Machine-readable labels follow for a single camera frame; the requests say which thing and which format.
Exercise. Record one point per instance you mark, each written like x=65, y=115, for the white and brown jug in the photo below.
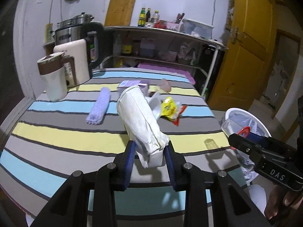
x=54, y=82

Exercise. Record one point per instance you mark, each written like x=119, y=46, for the small clear plastic cup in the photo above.
x=210, y=144

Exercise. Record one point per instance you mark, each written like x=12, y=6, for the purple plastic jug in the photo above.
x=148, y=48

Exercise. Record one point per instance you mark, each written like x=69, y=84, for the white trash bin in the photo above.
x=233, y=110
x=236, y=123

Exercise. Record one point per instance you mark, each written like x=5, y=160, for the purple drink carton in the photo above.
x=132, y=84

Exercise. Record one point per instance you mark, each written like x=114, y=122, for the bundle of plastic bags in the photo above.
x=187, y=50

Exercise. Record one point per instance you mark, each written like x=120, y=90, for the steel steamer pot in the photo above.
x=80, y=19

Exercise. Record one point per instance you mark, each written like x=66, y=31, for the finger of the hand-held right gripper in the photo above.
x=256, y=138
x=243, y=146

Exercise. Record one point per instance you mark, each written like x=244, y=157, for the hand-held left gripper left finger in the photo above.
x=129, y=163

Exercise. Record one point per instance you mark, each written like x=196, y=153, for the cream appliance jug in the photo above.
x=78, y=61

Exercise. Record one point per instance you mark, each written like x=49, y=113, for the yellow wooden door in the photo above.
x=251, y=40

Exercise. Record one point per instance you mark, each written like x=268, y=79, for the wall power strip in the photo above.
x=48, y=33

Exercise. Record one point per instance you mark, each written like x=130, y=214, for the yellow snack packet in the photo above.
x=168, y=106

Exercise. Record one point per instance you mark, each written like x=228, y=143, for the metal shelf rack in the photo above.
x=165, y=32

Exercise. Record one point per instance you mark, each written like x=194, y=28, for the pink plastic piece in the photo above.
x=165, y=85

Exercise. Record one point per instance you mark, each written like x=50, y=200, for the clear storage box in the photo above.
x=197, y=28

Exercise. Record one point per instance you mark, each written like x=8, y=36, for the green glass bottle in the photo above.
x=206, y=93

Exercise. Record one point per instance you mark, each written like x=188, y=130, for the lavender knit cloth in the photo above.
x=99, y=106

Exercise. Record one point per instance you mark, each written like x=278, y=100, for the red plastic scrap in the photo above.
x=243, y=130

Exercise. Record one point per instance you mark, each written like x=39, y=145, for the white plastic wrapper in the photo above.
x=155, y=104

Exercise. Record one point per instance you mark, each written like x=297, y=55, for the wooden cutting board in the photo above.
x=120, y=10

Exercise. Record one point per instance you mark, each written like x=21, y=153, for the red snack wrapper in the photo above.
x=180, y=115

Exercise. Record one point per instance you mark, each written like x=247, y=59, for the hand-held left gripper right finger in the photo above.
x=169, y=165

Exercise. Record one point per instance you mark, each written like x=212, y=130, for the metal door latch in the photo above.
x=234, y=35

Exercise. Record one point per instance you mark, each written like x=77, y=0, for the clear bottle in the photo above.
x=155, y=17

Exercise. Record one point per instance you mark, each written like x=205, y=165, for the dark sauce bottle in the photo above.
x=148, y=16

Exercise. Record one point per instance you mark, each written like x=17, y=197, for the white paper bag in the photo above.
x=137, y=118

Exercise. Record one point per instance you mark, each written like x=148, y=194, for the yellow label bottle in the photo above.
x=127, y=48

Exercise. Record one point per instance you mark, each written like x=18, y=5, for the striped tablecloth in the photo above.
x=71, y=137

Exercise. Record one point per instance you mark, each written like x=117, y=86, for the person's right hand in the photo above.
x=279, y=201

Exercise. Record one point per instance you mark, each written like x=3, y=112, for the red jar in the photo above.
x=160, y=24

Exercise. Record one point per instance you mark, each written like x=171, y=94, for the pink container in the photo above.
x=172, y=26

